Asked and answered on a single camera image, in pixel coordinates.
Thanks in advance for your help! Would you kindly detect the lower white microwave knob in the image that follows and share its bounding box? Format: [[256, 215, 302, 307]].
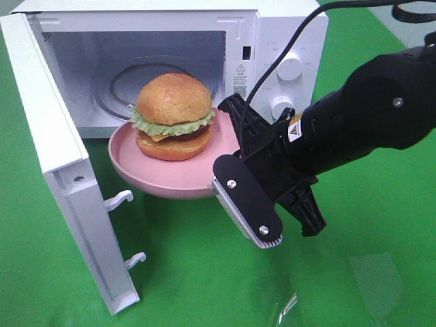
[[270, 95, 294, 121]]

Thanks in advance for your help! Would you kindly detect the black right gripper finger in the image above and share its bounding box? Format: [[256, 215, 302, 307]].
[[281, 186, 326, 237], [218, 93, 275, 157]]

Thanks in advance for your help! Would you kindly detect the white microwave door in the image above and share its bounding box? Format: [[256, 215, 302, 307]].
[[1, 14, 146, 315]]

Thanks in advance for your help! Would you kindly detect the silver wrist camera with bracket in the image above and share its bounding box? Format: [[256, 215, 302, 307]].
[[213, 155, 283, 249]]

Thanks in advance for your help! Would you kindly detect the burger with lettuce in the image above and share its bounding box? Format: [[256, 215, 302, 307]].
[[130, 72, 215, 161]]

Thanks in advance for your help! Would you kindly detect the pink round plate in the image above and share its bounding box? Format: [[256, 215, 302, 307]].
[[108, 110, 239, 200]]

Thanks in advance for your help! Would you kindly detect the white microwave oven body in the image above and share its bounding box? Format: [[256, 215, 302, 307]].
[[7, 1, 328, 138]]

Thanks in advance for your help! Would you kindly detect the clear adhesive tape strip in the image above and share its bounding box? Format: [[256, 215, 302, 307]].
[[247, 277, 300, 324]]

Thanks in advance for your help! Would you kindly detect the white microwave knob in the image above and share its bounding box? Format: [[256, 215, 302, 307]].
[[270, 95, 294, 121], [276, 50, 303, 81]]

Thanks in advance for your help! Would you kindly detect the black camera cable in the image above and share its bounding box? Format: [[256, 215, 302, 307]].
[[236, 0, 436, 161]]

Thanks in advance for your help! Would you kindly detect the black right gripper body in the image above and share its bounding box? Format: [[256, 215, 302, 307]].
[[242, 115, 337, 202]]

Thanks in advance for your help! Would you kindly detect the upper white microwave knob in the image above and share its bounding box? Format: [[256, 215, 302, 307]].
[[276, 50, 303, 81]]

